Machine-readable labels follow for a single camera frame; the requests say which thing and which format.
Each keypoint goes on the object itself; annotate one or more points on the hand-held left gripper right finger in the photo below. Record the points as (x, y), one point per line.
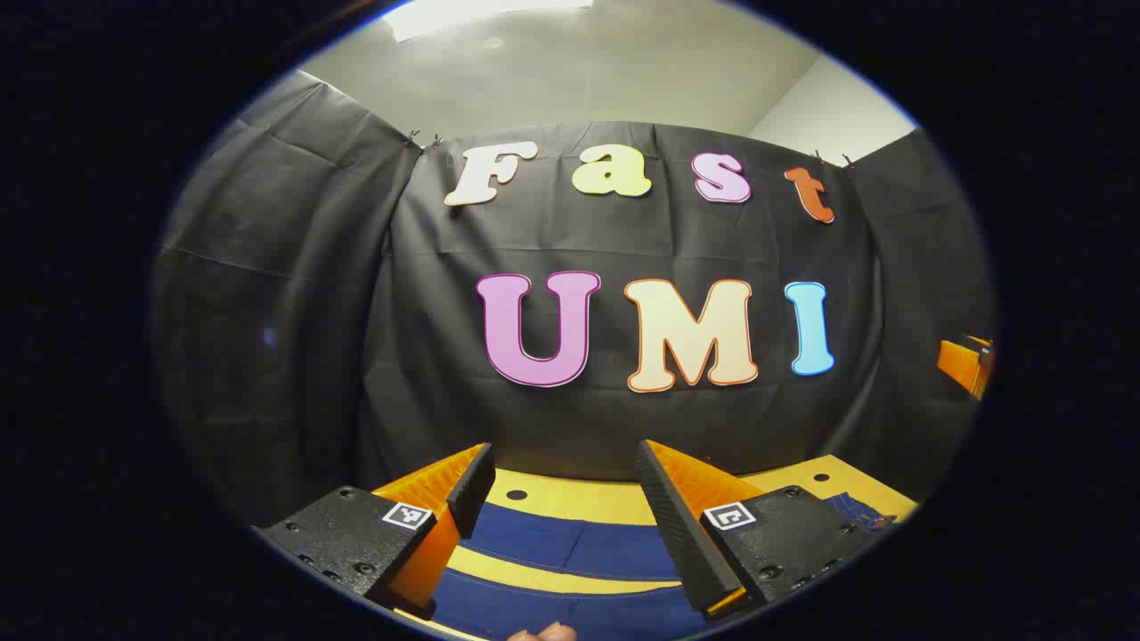
(677, 534)

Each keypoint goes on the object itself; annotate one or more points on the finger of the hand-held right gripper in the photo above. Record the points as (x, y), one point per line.
(964, 365)

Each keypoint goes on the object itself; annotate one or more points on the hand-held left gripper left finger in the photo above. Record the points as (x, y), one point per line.
(473, 490)

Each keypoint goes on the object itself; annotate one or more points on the blue denim jeans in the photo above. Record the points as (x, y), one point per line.
(570, 545)

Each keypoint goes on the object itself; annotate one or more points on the black backdrop cloth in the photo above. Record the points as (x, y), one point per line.
(401, 356)

